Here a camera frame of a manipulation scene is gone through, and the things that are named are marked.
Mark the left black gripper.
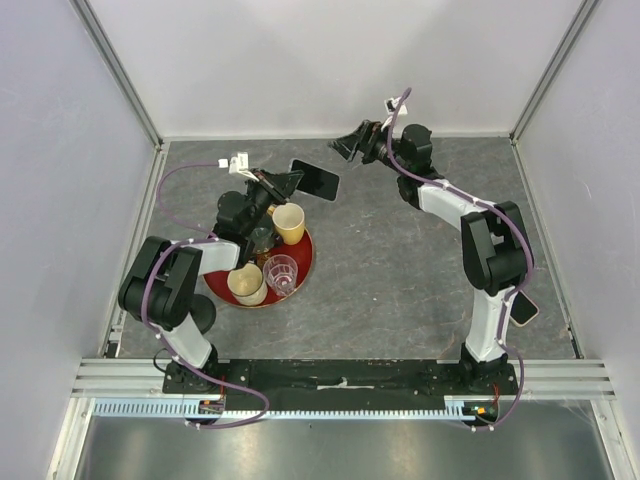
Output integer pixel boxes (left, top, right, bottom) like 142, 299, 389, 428
242, 167, 304, 237

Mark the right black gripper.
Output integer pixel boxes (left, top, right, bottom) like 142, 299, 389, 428
326, 120, 408, 176

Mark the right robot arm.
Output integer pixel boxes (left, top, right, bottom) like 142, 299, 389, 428
328, 120, 534, 394

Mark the red round tray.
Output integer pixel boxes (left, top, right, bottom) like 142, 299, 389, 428
204, 229, 314, 309

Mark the yellow mug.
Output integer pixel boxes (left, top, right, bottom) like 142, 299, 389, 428
272, 203, 305, 245

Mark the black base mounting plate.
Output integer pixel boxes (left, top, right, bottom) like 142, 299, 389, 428
162, 357, 521, 412

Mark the light blue cable duct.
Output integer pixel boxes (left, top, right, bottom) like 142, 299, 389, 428
93, 398, 497, 421

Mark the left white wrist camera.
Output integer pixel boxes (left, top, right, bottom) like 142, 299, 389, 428
217, 152, 258, 182

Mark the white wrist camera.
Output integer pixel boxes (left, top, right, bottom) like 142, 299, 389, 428
384, 97, 408, 120
217, 152, 258, 182

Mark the clear drinking glass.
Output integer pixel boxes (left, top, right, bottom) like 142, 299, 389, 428
262, 254, 298, 297

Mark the cream cup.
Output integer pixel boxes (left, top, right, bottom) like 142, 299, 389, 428
227, 263, 268, 307

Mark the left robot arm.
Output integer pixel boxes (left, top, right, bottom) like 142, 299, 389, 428
118, 169, 304, 393

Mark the blue-edged black phone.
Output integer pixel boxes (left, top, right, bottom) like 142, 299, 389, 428
290, 159, 340, 201

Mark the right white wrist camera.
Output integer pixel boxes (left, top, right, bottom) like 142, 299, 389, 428
384, 97, 408, 120

